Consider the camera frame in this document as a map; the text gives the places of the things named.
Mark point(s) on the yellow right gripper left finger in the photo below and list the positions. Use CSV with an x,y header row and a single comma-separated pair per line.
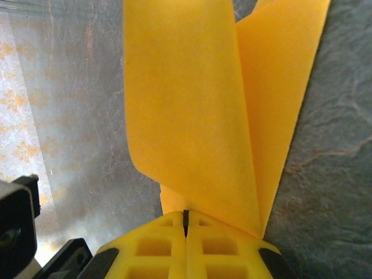
x,y
177,261

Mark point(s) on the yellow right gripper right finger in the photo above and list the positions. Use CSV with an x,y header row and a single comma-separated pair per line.
x,y
194,261

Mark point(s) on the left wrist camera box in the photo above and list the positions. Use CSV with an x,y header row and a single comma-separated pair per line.
x,y
14,221

